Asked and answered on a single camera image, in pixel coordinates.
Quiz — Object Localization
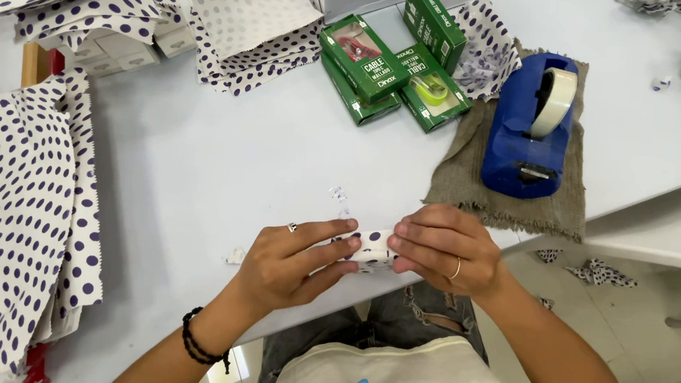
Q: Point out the person's left hand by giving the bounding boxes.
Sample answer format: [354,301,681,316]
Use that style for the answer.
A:
[216,207,367,347]

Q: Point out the person's right hand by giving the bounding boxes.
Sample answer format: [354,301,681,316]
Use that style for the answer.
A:
[382,198,511,303]

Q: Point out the small box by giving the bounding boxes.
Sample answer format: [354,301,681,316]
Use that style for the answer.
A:
[332,225,403,278]

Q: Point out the person's ripped grey jeans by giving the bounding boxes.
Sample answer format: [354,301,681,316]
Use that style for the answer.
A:
[257,265,498,383]

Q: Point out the brown burlap cloth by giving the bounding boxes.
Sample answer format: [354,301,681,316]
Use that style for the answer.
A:
[420,31,604,245]

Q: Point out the clear tape scrap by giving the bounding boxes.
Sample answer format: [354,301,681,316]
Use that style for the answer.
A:
[325,183,354,220]

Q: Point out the blue tape dispenser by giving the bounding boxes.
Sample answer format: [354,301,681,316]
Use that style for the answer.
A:
[478,46,582,204]

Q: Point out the clear tape roll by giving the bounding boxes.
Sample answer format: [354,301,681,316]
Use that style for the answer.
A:
[529,65,580,143]

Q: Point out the crumpled dotted paper sheet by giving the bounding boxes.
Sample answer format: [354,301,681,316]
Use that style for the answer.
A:
[446,0,529,106]

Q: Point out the white low table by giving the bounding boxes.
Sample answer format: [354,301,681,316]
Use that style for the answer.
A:
[499,143,681,276]

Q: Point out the small stack of dotted sheets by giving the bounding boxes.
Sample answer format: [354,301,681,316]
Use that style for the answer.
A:
[172,0,328,104]

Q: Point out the pile of small white boxes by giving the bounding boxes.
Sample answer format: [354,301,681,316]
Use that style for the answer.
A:
[34,3,200,88]

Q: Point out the large stack of dotted sheets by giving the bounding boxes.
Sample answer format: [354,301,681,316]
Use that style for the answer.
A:
[0,61,126,383]

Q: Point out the green box with yellow cable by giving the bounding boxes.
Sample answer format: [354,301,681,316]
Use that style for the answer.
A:
[386,41,479,138]

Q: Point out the closed green cable box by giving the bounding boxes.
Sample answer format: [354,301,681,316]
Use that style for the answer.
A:
[314,52,406,131]

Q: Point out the green box with red cable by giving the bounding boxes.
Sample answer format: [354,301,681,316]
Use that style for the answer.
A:
[313,11,416,109]

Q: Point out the upright green cable box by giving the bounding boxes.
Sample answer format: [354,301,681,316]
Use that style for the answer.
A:
[398,0,473,77]

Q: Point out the black bead bracelet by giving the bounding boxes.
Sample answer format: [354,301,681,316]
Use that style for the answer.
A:
[177,305,237,376]

